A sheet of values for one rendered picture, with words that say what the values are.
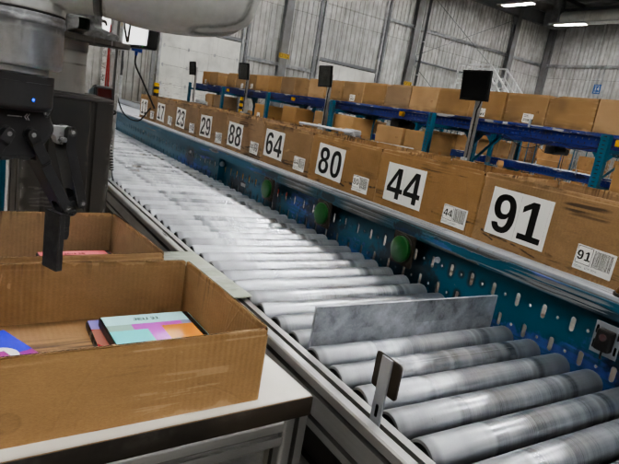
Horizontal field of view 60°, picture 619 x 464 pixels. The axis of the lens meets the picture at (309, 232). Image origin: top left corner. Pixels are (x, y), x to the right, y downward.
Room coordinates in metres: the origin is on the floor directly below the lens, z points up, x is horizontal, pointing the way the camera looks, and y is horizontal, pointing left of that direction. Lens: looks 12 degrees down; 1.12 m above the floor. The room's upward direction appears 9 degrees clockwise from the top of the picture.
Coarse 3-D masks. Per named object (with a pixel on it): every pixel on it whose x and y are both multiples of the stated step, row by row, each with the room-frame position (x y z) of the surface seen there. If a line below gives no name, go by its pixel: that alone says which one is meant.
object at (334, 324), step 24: (336, 312) 0.88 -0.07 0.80; (360, 312) 0.91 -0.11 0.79; (384, 312) 0.94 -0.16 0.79; (408, 312) 0.97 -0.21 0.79; (432, 312) 1.00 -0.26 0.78; (456, 312) 1.04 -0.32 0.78; (480, 312) 1.08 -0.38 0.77; (312, 336) 0.85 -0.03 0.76; (336, 336) 0.88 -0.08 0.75; (360, 336) 0.91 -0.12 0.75; (384, 336) 0.94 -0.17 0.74
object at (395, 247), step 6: (396, 240) 1.39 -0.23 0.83; (402, 240) 1.38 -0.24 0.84; (396, 246) 1.39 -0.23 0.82; (402, 246) 1.37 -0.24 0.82; (408, 246) 1.36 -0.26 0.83; (396, 252) 1.38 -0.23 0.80; (402, 252) 1.37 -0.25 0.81; (408, 252) 1.36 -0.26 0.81; (396, 258) 1.38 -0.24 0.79; (402, 258) 1.37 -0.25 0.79
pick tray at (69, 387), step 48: (0, 288) 0.70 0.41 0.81; (48, 288) 0.74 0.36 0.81; (96, 288) 0.78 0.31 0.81; (144, 288) 0.82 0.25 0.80; (192, 288) 0.83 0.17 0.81; (48, 336) 0.70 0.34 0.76; (192, 336) 0.58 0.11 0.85; (240, 336) 0.61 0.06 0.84; (0, 384) 0.46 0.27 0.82; (48, 384) 0.49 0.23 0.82; (96, 384) 0.52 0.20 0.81; (144, 384) 0.55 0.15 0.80; (192, 384) 0.58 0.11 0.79; (240, 384) 0.62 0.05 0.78; (0, 432) 0.47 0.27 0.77; (48, 432) 0.49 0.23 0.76
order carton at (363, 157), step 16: (320, 144) 1.90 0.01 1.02; (336, 144) 1.82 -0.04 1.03; (352, 144) 1.75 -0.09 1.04; (368, 144) 2.08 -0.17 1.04; (384, 144) 2.06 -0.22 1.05; (352, 160) 1.73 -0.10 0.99; (368, 160) 1.67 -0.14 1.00; (320, 176) 1.88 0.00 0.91; (352, 176) 1.72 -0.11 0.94; (368, 176) 1.65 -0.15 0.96; (352, 192) 1.71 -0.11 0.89; (368, 192) 1.64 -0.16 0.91
